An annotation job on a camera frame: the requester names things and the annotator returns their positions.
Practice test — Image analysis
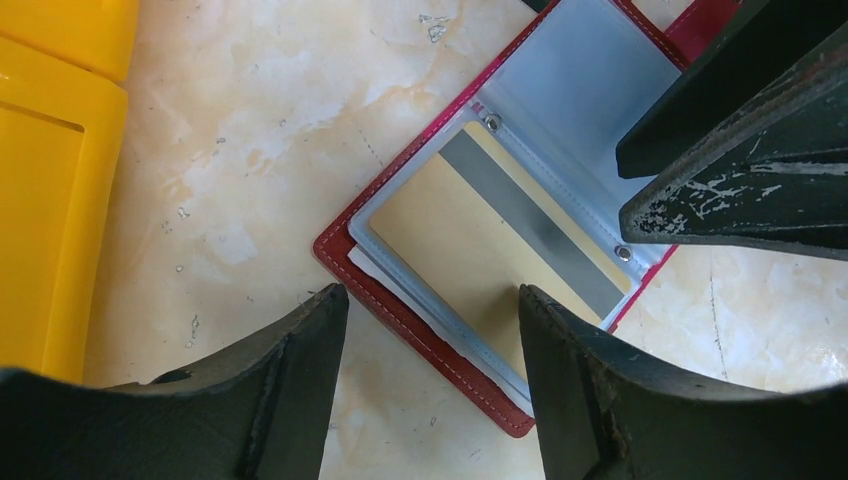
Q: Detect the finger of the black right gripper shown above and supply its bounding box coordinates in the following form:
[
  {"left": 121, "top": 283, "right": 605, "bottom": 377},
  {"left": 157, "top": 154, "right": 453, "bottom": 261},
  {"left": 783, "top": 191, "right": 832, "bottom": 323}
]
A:
[
  {"left": 616, "top": 1, "right": 847, "bottom": 179},
  {"left": 619, "top": 26, "right": 847, "bottom": 261}
]

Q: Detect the yellow plastic bin left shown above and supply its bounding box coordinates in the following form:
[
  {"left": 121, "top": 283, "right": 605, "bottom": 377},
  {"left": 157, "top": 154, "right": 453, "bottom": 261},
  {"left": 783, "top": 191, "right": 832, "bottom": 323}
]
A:
[{"left": 1, "top": 39, "right": 128, "bottom": 383}]

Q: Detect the red leather card holder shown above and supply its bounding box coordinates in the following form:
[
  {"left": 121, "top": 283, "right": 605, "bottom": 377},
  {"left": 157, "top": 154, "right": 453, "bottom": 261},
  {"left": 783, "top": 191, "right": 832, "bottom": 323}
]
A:
[{"left": 313, "top": 1, "right": 739, "bottom": 438}]

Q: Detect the yellow plastic bin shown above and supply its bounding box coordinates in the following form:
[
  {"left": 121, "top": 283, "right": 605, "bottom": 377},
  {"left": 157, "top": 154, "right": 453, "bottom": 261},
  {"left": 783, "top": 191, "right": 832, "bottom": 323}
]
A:
[
  {"left": 1, "top": 39, "right": 128, "bottom": 383},
  {"left": 1, "top": 0, "right": 140, "bottom": 82}
]

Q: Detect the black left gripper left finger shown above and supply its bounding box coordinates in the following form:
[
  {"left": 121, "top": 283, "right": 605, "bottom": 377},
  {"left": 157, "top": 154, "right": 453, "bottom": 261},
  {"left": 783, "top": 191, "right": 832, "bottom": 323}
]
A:
[{"left": 1, "top": 284, "right": 349, "bottom": 479}]

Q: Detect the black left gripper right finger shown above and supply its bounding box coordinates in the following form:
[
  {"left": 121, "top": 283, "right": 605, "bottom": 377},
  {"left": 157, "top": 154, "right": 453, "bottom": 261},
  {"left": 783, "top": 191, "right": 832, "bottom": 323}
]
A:
[{"left": 518, "top": 285, "right": 847, "bottom": 479}]

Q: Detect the gold card in holder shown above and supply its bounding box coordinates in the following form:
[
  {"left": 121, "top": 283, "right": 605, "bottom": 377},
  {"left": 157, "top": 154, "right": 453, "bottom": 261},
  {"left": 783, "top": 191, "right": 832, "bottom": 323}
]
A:
[{"left": 368, "top": 122, "right": 632, "bottom": 376}]

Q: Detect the yellow plastic bin middle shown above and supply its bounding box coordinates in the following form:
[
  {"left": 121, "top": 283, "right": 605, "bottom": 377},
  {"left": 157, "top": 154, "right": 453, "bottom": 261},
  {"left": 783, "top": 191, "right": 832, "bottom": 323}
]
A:
[{"left": 1, "top": 0, "right": 140, "bottom": 82}]

